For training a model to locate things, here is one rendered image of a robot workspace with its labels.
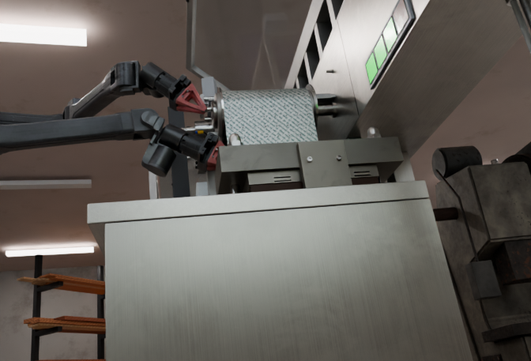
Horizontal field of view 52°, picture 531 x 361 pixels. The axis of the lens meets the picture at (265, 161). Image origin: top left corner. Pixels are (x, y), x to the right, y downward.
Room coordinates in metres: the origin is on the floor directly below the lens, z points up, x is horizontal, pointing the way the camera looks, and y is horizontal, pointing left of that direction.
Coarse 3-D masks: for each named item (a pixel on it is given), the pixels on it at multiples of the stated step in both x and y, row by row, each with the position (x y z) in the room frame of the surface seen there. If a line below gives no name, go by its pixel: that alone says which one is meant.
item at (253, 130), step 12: (228, 120) 1.22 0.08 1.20; (240, 120) 1.23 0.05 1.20; (252, 120) 1.23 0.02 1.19; (264, 120) 1.24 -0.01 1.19; (276, 120) 1.24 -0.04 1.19; (288, 120) 1.25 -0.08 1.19; (300, 120) 1.26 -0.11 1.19; (312, 120) 1.26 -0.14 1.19; (228, 132) 1.22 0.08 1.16; (240, 132) 1.23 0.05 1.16; (252, 132) 1.23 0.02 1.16; (264, 132) 1.24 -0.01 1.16; (276, 132) 1.24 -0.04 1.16; (288, 132) 1.25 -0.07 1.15; (300, 132) 1.26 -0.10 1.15; (312, 132) 1.26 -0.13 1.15; (252, 144) 1.23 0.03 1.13
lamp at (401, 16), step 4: (400, 4) 0.86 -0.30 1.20; (404, 4) 0.85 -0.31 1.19; (396, 8) 0.88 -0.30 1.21; (400, 8) 0.86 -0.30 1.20; (404, 8) 0.85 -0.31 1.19; (396, 12) 0.88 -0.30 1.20; (400, 12) 0.87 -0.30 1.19; (404, 12) 0.85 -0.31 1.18; (396, 16) 0.89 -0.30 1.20; (400, 16) 0.87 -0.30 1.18; (404, 16) 0.86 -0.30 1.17; (396, 20) 0.89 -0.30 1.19; (400, 20) 0.88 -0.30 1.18; (404, 20) 0.86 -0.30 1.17; (396, 24) 0.90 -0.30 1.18; (400, 24) 0.88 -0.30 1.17; (400, 28) 0.88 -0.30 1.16
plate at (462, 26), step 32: (352, 0) 1.07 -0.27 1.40; (384, 0) 0.93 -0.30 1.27; (416, 0) 0.82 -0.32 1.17; (448, 0) 0.79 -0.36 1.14; (480, 0) 0.80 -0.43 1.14; (352, 32) 1.12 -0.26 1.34; (416, 32) 0.87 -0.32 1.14; (448, 32) 0.89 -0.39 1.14; (480, 32) 0.90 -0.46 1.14; (512, 32) 0.92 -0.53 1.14; (320, 64) 1.39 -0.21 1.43; (352, 64) 1.16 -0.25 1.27; (416, 64) 0.99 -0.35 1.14; (448, 64) 1.00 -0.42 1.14; (480, 64) 1.02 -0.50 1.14; (352, 96) 1.20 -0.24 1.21; (384, 96) 1.11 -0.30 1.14; (416, 96) 1.13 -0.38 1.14; (448, 96) 1.15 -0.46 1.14; (320, 128) 1.50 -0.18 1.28; (352, 128) 1.25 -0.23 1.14; (384, 128) 1.28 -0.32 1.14; (416, 128) 1.31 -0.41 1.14
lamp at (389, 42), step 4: (388, 24) 0.92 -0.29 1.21; (392, 24) 0.91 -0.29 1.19; (388, 28) 0.93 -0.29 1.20; (392, 28) 0.91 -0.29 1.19; (384, 32) 0.95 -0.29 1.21; (388, 32) 0.93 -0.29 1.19; (392, 32) 0.92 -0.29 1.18; (384, 36) 0.95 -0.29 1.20; (388, 36) 0.94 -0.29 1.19; (392, 36) 0.92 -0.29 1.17; (396, 36) 0.91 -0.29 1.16; (388, 40) 0.94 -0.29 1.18; (392, 40) 0.93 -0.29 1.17; (388, 44) 0.95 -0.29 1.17; (392, 44) 0.93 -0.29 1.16; (388, 48) 0.95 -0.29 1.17
